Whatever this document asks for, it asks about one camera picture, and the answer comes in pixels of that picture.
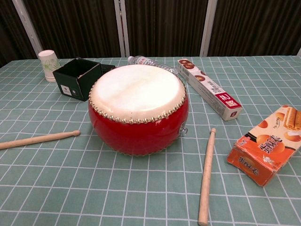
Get open black cardboard box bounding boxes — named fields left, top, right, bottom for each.
left=52, top=58, right=103, bottom=102

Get clear plastic water bottle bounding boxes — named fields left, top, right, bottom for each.
left=127, top=55, right=180, bottom=75

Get green checkered tablecloth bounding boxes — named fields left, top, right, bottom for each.
left=0, top=55, right=301, bottom=226

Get white paper cup leaf print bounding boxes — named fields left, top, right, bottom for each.
left=38, top=49, right=61, bottom=82

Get long white baking paper box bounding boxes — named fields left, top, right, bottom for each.
left=177, top=58, right=242, bottom=121

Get orange egg roll snack box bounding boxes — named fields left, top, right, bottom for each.
left=226, top=105, right=301, bottom=187

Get wooden drumstick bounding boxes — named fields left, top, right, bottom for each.
left=0, top=130, right=81, bottom=151
left=198, top=128, right=217, bottom=226

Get red drum with white skin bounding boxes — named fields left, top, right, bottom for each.
left=88, top=65, right=189, bottom=156

